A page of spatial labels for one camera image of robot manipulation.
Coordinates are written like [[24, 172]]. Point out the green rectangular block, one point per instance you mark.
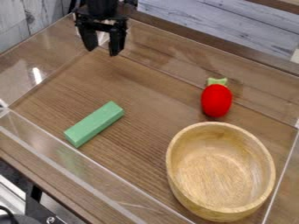
[[94, 123]]

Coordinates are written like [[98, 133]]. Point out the red toy strawberry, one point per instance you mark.
[[217, 97]]

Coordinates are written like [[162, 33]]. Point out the clear acrylic tray wall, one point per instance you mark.
[[111, 180]]

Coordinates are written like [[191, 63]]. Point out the black table leg bracket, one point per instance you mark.
[[23, 208]]

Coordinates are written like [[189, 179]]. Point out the wooden bowl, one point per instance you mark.
[[221, 171]]

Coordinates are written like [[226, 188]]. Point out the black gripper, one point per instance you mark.
[[98, 15]]

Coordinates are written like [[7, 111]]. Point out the clear acrylic corner bracket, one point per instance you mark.
[[103, 37]]

